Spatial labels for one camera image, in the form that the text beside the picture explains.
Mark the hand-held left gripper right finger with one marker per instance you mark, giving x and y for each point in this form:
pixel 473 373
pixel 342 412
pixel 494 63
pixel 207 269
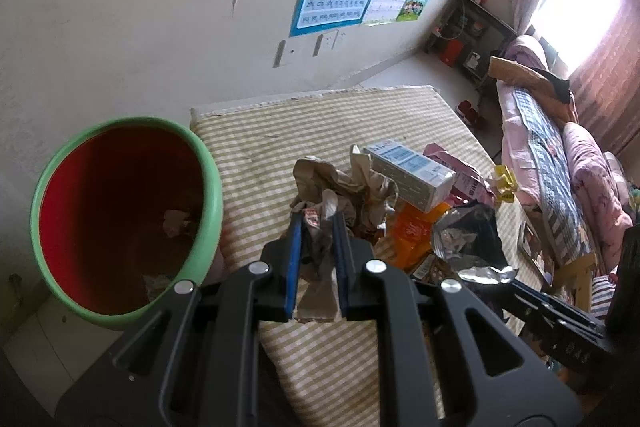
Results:
pixel 340 257

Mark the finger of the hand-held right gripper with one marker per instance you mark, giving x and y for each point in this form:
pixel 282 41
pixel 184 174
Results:
pixel 555 312

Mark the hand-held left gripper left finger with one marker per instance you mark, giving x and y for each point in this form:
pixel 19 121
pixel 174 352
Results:
pixel 295 257

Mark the orange yellow snack packet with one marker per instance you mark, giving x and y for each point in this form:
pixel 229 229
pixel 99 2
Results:
pixel 415 232

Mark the brown paper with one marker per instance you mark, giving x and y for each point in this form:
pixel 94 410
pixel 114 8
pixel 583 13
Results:
pixel 325 177

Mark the white blue carton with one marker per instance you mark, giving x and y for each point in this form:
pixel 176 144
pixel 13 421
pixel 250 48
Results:
pixel 410 172

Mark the green trash bin red inside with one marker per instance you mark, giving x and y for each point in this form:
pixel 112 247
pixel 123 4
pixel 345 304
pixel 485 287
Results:
pixel 115 187

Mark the silver black foil bag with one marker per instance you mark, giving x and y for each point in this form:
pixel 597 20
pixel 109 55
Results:
pixel 470 232

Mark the crumpled paper scrap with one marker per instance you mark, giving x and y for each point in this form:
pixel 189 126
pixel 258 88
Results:
pixel 157 287
pixel 177 223

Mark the pink floral quilt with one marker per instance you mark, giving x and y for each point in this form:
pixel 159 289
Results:
pixel 590 172

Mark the beige checked tablecloth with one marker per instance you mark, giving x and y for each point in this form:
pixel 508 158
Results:
pixel 280 127

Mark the small yellow wrapper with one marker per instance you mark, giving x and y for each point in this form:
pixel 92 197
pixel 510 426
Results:
pixel 505 184

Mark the pink foil wrapper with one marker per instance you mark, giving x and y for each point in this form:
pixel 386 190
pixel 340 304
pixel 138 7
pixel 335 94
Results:
pixel 470 187

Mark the blue plaid blanket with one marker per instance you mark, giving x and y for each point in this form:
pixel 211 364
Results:
pixel 545 142

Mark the red slipper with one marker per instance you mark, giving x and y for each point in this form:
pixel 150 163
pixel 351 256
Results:
pixel 478 118
pixel 466 109

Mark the black cloth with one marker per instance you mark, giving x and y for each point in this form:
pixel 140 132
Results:
pixel 559 88

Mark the pink curtain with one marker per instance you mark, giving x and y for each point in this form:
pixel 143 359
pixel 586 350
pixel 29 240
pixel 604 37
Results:
pixel 605 72

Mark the red box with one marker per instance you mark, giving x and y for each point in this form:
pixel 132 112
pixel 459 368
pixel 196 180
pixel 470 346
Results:
pixel 453 52

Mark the brown pillow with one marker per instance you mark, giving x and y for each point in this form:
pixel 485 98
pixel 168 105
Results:
pixel 515 74

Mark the dark storage shelf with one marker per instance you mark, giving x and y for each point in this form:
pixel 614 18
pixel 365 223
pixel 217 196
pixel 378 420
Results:
pixel 475 27

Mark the white wall socket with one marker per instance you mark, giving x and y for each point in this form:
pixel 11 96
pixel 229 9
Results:
pixel 285 53
pixel 318 45

